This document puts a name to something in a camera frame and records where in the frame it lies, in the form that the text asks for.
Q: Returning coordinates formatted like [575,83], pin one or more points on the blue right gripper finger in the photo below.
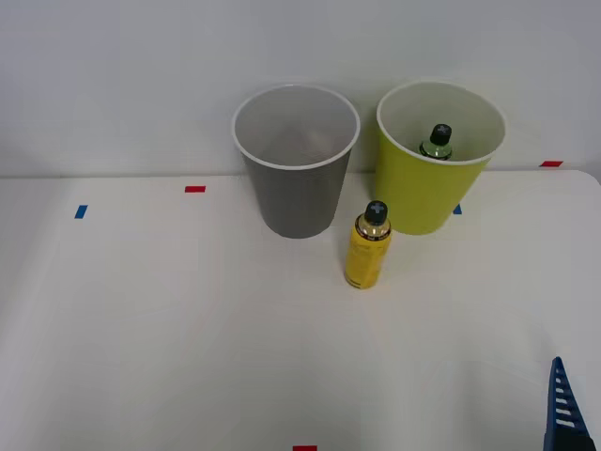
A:
[561,413]

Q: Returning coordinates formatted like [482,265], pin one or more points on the grey plastic waste bin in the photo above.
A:
[296,202]

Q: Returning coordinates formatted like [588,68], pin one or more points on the green bottle with black cap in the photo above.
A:
[436,148]

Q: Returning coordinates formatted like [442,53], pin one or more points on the yellow bottle with black cap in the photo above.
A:
[366,258]

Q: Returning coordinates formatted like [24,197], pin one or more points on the yellow-green plastic waste bin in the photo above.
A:
[422,192]

